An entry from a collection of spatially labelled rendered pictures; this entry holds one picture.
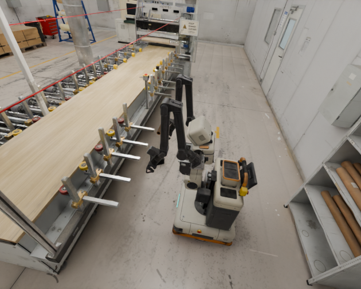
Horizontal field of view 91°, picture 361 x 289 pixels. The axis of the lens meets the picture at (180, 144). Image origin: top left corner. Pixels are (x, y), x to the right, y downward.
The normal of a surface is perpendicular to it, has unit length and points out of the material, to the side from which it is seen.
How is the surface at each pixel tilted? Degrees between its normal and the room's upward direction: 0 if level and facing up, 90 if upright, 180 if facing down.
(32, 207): 0
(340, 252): 0
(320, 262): 0
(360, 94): 90
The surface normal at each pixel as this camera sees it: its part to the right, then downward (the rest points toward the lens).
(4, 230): 0.08, -0.75
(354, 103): -0.17, 0.63
